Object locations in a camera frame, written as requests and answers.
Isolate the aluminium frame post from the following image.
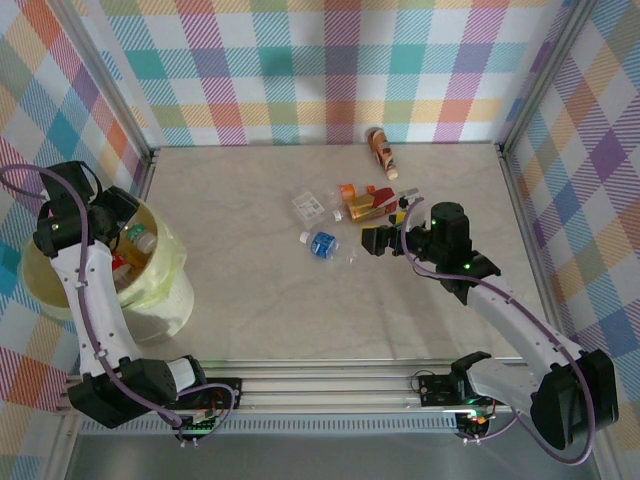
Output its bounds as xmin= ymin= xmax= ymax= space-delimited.
xmin=494 ymin=0 xmax=599 ymax=156
xmin=47 ymin=0 xmax=159 ymax=161

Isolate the small electronics board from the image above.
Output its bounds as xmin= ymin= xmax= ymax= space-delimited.
xmin=457 ymin=407 xmax=496 ymax=439
xmin=172 ymin=409 xmax=221 ymax=441

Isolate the cream round plastic bin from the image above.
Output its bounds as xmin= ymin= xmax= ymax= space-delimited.
xmin=17 ymin=197 xmax=195 ymax=346

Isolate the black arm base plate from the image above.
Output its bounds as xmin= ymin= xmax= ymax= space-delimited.
xmin=417 ymin=372 xmax=466 ymax=409
xmin=177 ymin=377 xmax=245 ymax=411

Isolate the gold label bottle white cap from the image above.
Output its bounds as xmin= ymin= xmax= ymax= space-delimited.
xmin=332 ymin=196 xmax=397 ymax=225

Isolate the yellow-green bin liner bag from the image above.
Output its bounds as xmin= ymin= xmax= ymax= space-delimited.
xmin=149 ymin=214 xmax=189 ymax=296

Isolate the red carton white stripe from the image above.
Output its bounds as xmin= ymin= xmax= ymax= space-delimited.
xmin=369 ymin=185 xmax=399 ymax=209

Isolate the clear bottle bright orange label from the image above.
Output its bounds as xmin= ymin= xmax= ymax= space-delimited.
xmin=327 ymin=183 xmax=359 ymax=206

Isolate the brown label bottle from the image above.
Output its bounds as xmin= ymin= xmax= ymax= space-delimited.
xmin=363 ymin=126 xmax=400 ymax=181

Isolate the clear bottle blue label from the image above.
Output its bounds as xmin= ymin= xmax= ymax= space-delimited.
xmin=298 ymin=229 xmax=360 ymax=266

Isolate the clear square plastic package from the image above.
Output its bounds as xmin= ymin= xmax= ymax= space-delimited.
xmin=291 ymin=190 xmax=329 ymax=225

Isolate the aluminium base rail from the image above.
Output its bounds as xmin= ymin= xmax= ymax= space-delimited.
xmin=54 ymin=372 xmax=521 ymax=416

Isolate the grey perforated cable duct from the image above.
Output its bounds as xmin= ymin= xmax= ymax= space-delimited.
xmin=79 ymin=418 xmax=459 ymax=436

